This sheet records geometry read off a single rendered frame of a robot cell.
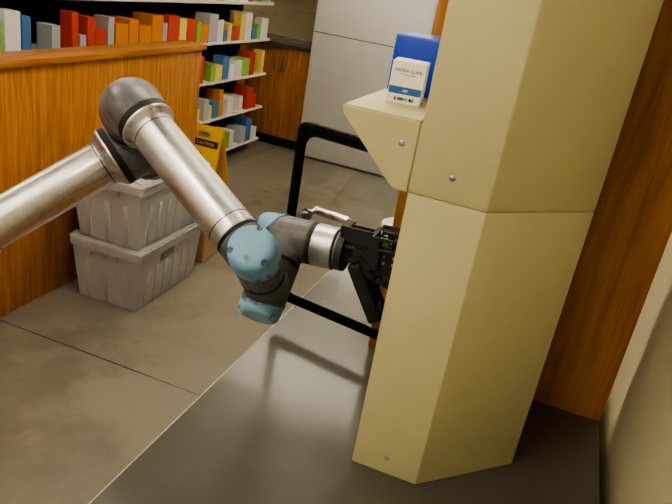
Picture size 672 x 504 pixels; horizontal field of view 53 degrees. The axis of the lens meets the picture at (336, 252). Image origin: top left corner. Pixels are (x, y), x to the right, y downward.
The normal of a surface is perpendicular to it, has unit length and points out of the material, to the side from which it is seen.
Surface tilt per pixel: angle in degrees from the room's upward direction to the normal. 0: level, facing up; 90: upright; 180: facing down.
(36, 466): 0
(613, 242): 90
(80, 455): 0
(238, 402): 0
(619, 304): 90
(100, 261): 95
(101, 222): 96
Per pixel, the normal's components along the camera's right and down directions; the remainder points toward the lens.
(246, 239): -0.04, -0.38
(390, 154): -0.35, 0.32
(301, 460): 0.16, -0.91
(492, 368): 0.41, 0.42
